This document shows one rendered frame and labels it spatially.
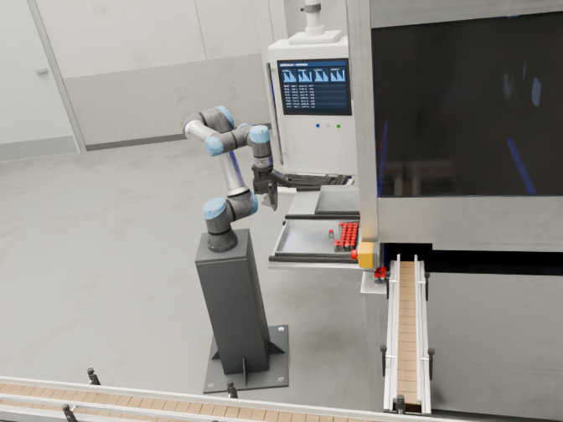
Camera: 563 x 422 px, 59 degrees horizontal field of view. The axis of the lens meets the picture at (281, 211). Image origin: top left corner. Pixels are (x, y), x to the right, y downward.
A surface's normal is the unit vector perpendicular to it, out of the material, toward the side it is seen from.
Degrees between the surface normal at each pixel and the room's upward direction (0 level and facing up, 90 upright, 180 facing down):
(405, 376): 0
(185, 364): 0
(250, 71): 90
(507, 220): 90
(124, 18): 90
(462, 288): 90
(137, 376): 0
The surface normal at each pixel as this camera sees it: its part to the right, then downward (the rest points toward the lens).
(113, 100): 0.00, 0.50
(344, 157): -0.37, 0.50
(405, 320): -0.13, -0.86
